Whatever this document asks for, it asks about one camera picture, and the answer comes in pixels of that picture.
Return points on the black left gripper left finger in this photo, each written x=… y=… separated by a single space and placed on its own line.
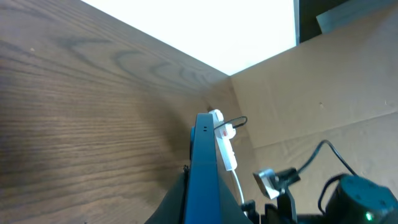
x=171 y=208

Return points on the blue Galaxy smartphone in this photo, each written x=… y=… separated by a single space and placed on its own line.
x=202 y=204

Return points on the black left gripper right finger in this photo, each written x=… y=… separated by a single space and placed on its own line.
x=231 y=212

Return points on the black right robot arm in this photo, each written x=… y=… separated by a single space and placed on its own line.
x=345 y=199

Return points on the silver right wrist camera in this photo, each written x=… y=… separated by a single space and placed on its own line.
x=266 y=180

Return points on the white power strip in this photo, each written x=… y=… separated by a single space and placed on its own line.
x=224 y=134

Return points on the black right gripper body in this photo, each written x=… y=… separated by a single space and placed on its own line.
x=284 y=211

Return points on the brown cardboard side panel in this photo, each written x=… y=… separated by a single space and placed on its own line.
x=328 y=105

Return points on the white charger plug adapter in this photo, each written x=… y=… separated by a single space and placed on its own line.
x=217 y=116

